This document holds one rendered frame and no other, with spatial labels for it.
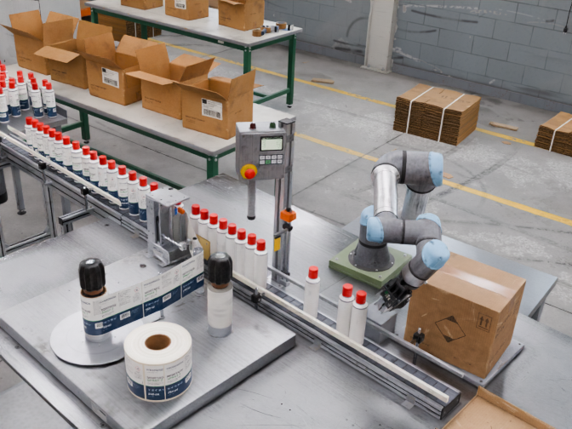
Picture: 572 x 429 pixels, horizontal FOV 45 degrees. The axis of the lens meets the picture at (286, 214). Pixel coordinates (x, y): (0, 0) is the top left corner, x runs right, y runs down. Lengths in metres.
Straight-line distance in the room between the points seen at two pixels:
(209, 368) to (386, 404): 0.57
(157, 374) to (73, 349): 0.38
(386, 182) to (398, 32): 6.11
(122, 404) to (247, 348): 0.45
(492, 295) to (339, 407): 0.60
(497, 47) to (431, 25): 0.79
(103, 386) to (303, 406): 0.62
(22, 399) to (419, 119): 4.44
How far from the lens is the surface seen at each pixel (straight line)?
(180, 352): 2.12
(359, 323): 2.34
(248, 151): 2.45
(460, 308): 2.32
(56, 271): 2.90
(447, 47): 8.07
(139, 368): 2.12
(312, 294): 2.43
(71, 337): 2.45
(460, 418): 2.29
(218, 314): 2.35
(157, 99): 4.57
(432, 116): 6.48
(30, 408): 3.22
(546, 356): 2.64
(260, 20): 6.78
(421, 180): 2.41
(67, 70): 5.16
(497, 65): 7.88
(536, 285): 3.00
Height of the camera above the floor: 2.38
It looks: 28 degrees down
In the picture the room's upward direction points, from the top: 3 degrees clockwise
